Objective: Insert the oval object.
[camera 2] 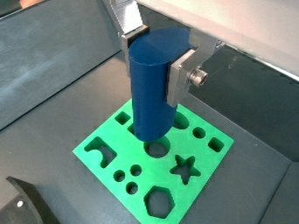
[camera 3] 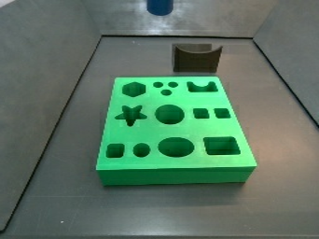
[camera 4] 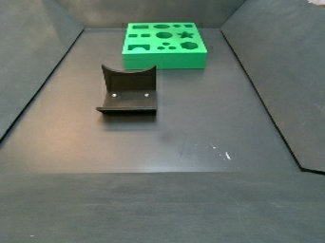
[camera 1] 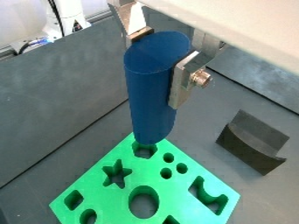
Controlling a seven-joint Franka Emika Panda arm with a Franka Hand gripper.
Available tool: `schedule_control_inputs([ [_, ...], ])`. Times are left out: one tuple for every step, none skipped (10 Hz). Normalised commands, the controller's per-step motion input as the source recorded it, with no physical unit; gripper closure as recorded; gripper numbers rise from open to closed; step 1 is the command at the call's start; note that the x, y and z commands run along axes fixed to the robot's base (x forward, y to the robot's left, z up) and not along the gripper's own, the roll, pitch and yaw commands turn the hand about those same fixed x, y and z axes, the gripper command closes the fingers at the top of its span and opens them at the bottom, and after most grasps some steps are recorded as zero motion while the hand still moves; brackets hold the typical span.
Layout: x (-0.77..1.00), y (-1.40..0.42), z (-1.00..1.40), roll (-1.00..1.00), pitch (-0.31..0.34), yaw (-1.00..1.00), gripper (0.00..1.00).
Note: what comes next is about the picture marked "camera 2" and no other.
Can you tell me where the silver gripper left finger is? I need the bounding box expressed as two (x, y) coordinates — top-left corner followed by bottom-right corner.
(110, 0), (150, 68)

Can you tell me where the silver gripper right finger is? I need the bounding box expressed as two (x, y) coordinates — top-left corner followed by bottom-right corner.
(167, 29), (225, 108)

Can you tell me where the blue oval peg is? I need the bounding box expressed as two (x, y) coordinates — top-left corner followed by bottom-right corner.
(128, 27), (191, 142)

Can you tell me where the green shape sorter board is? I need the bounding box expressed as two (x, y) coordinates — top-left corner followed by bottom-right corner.
(74, 102), (234, 224)

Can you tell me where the black curved bracket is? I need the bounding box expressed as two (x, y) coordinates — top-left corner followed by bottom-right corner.
(0, 176), (62, 224)

